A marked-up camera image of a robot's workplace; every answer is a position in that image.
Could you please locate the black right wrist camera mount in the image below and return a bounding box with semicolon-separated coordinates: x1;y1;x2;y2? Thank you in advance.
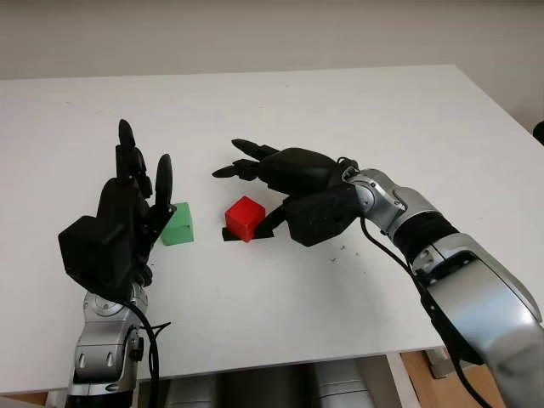
283;185;360;248

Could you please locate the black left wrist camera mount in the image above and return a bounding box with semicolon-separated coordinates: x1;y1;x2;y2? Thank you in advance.
58;215;133;299

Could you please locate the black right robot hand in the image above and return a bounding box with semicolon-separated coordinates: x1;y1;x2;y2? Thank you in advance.
211;138;354;238

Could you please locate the black tape strip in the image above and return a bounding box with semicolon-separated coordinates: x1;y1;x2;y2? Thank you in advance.
220;224;275;244

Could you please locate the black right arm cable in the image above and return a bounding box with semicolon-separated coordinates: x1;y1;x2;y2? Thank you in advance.
337;156;484;408

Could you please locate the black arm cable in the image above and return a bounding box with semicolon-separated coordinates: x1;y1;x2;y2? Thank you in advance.
337;156;484;408
122;297;172;408

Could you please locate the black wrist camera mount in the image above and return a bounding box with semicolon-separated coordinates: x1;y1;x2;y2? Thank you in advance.
58;215;133;299
283;185;360;248

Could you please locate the grey robot thigh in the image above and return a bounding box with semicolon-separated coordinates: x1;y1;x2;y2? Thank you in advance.
164;377;223;408
316;360;371;408

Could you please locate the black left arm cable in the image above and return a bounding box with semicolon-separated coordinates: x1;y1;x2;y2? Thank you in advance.
122;297;172;408

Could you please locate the red wooden block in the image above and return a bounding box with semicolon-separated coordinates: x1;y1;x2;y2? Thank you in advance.
224;195;267;243

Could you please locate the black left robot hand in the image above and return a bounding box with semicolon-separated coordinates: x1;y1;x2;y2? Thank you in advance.
96;119;178;290

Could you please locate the green wooden block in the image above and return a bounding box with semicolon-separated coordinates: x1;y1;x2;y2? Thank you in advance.
161;201;196;247

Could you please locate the grey left robot thigh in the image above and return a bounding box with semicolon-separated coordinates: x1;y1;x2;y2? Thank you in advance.
164;377;223;408

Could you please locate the grey right robot thigh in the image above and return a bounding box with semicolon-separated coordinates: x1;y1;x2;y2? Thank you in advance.
316;360;371;408

